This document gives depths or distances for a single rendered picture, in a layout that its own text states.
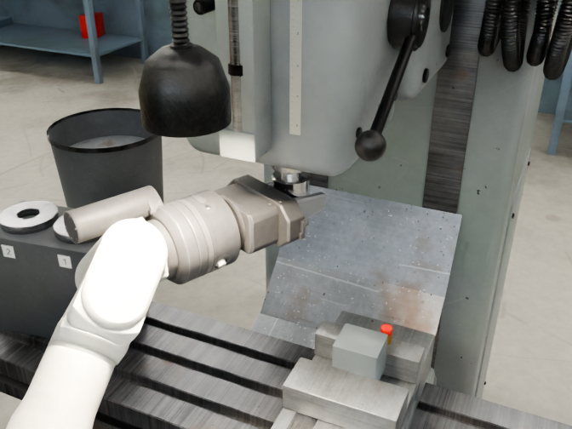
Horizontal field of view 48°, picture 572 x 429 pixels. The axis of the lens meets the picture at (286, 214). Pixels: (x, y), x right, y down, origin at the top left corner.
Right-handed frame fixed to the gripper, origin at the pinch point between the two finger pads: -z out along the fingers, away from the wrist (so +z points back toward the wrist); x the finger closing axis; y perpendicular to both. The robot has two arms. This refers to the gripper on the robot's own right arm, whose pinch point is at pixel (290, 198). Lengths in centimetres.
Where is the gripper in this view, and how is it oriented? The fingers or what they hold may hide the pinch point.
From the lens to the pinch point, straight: 79.0
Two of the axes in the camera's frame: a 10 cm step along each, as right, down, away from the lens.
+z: -7.6, 3.0, -5.8
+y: -0.1, 8.8, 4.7
